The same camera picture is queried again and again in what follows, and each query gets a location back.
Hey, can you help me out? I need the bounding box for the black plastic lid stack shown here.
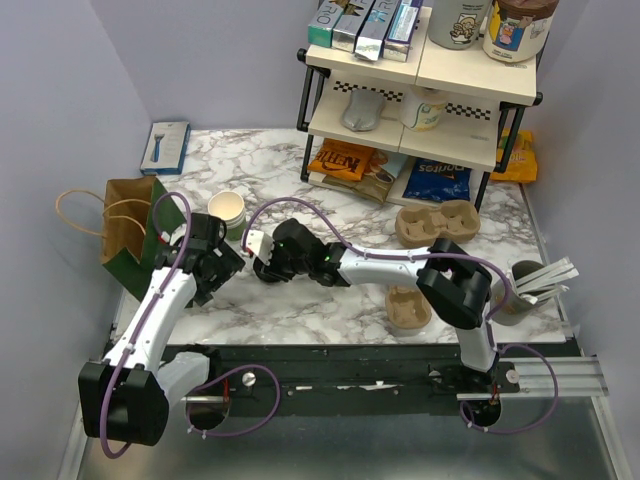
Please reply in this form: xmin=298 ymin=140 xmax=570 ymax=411
xmin=252 ymin=258 xmax=280 ymax=284

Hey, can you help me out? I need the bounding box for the green paper cup stack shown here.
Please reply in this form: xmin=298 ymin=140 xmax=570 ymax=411
xmin=208 ymin=191 xmax=247 ymax=242

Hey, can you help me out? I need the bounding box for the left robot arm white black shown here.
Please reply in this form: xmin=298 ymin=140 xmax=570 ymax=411
xmin=78 ymin=213 xmax=245 ymax=446

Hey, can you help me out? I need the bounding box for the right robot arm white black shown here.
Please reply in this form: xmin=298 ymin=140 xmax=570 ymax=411
xmin=243 ymin=219 xmax=497 ymax=392

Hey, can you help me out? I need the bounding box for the brown paper bag green side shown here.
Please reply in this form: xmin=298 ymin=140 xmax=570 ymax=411
xmin=55 ymin=176 xmax=185 ymax=300

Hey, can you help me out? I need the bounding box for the orange kettle chips bag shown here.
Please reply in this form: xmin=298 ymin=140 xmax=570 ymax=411
xmin=308 ymin=139 xmax=375 ymax=181

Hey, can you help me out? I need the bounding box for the blue razor package box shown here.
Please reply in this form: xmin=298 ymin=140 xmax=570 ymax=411
xmin=139 ymin=121 xmax=191 ymax=175

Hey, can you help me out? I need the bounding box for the front brown pulp cup carrier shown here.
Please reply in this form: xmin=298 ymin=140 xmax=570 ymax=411
xmin=385 ymin=286 xmax=432 ymax=333

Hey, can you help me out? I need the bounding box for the brown pulp cup carrier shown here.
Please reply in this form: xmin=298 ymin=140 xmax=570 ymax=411
xmin=395 ymin=200 xmax=481 ymax=248
xmin=385 ymin=286 xmax=432 ymax=333

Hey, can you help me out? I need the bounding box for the blue doritos chips bag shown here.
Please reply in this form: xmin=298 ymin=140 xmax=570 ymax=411
xmin=403 ymin=158 xmax=471 ymax=203

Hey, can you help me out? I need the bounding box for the rear brown pulp cup carrier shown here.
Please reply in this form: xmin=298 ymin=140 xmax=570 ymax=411
xmin=395 ymin=200 xmax=481 ymax=248

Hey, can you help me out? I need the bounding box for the white paper roll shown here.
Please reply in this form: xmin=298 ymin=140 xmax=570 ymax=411
xmin=399 ymin=86 xmax=448 ymax=132

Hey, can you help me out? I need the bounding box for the cream black tiered shelf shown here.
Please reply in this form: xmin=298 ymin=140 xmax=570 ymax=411
xmin=297 ymin=7 xmax=542 ymax=205

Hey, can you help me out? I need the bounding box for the silver blue toothpaste box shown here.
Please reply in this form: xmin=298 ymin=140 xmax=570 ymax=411
xmin=354 ymin=0 xmax=400 ymax=62

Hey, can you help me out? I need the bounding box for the teal toothpaste box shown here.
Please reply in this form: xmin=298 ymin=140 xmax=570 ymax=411
xmin=307 ymin=0 xmax=349 ymax=48

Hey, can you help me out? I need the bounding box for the white blue toothpaste box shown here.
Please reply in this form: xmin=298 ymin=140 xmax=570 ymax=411
xmin=383 ymin=0 xmax=423 ymax=62

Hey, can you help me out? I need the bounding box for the grey cup with straws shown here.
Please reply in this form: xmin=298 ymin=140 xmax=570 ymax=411
xmin=490 ymin=257 xmax=579 ymax=326

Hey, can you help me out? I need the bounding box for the yellow snack bag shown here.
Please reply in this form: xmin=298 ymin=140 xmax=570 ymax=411
xmin=490 ymin=130 xmax=538 ymax=184

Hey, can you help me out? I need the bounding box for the grey cartoon mug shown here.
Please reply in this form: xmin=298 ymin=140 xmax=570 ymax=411
xmin=427 ymin=0 xmax=490 ymax=50

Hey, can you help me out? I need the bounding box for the white cartoon canister brown lid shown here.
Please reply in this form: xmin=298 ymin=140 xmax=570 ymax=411
xmin=483 ymin=0 xmax=559 ymax=63

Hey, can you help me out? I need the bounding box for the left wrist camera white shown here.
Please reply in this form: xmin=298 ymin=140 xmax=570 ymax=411
xmin=158 ymin=224 xmax=186 ymax=247

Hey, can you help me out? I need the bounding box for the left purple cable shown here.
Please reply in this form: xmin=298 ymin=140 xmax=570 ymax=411
xmin=98 ymin=191 xmax=194 ymax=460

